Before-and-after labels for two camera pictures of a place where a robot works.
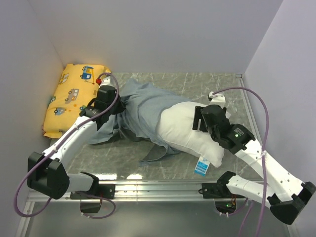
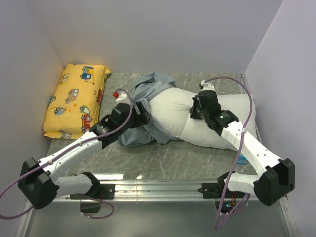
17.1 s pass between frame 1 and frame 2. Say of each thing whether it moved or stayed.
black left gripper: moved
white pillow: moved
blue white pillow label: moved
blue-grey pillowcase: moved
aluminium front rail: stayed
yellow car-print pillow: stayed
